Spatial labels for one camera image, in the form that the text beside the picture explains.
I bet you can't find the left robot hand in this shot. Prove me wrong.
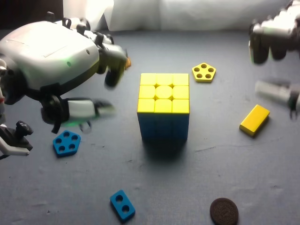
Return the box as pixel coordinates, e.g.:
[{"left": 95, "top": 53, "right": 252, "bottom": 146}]
[{"left": 0, "top": 11, "right": 129, "bottom": 134}]

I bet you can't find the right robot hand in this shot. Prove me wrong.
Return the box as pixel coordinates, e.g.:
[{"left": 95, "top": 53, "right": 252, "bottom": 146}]
[{"left": 248, "top": 0, "right": 300, "bottom": 120}]

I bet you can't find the colourful puzzle cube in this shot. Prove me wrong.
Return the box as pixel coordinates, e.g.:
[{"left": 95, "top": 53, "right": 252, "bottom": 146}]
[{"left": 136, "top": 73, "right": 190, "bottom": 143}]

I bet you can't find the yellow pentagon block with holes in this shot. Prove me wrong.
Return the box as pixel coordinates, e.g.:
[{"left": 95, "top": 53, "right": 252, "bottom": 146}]
[{"left": 191, "top": 62, "right": 217, "bottom": 83}]

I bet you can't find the white sheet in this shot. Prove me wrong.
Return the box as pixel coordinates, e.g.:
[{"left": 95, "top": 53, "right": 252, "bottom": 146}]
[{"left": 63, "top": 0, "right": 293, "bottom": 32}]

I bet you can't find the blue pentagon block with holes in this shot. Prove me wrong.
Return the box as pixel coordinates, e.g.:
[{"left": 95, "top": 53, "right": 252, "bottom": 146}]
[{"left": 52, "top": 130, "right": 82, "bottom": 158}]

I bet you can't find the yellow rectangular block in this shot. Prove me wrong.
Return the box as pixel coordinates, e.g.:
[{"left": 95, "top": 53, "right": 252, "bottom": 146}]
[{"left": 239, "top": 104, "right": 270, "bottom": 138}]

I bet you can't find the grey table cloth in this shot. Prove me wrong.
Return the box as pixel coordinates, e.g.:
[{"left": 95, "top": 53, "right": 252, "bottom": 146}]
[{"left": 0, "top": 29, "right": 300, "bottom": 225}]

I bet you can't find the blue two-hole block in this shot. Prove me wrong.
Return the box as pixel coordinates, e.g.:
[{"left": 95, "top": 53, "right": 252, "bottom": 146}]
[{"left": 109, "top": 189, "right": 136, "bottom": 224}]

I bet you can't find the dark chocolate sandwich cookie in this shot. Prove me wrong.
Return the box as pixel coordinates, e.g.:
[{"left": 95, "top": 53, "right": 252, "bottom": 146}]
[{"left": 210, "top": 197, "right": 239, "bottom": 225}]

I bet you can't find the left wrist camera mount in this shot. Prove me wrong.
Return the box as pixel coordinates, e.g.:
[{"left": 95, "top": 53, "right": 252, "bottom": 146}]
[{"left": 0, "top": 120, "right": 34, "bottom": 160}]

